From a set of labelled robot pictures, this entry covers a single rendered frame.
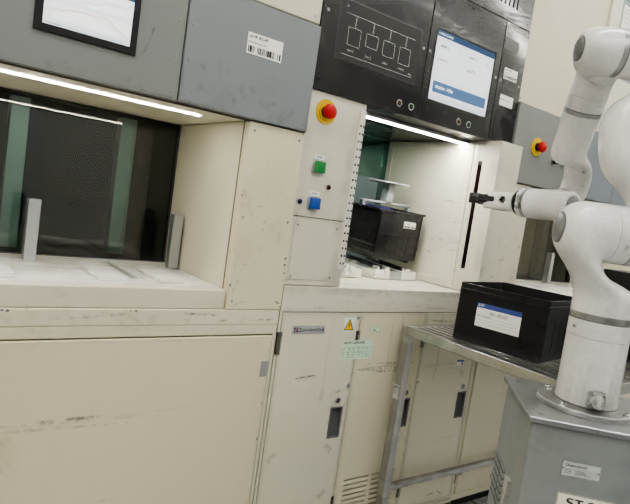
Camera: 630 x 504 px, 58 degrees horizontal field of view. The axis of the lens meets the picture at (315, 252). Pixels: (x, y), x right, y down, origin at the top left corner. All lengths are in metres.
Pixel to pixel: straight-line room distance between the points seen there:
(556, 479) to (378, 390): 0.78
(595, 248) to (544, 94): 1.19
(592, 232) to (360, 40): 0.82
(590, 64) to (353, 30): 0.63
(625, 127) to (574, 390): 0.54
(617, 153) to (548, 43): 1.11
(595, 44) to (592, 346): 0.62
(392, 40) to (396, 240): 0.71
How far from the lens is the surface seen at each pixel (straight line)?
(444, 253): 2.13
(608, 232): 1.24
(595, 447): 1.25
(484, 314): 1.73
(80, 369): 1.38
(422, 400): 2.05
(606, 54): 1.37
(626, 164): 1.31
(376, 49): 1.71
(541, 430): 1.21
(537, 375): 1.56
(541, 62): 2.33
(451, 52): 1.93
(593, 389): 1.29
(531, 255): 3.18
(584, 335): 1.27
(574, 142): 1.58
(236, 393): 1.56
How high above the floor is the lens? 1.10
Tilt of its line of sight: 5 degrees down
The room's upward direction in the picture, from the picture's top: 8 degrees clockwise
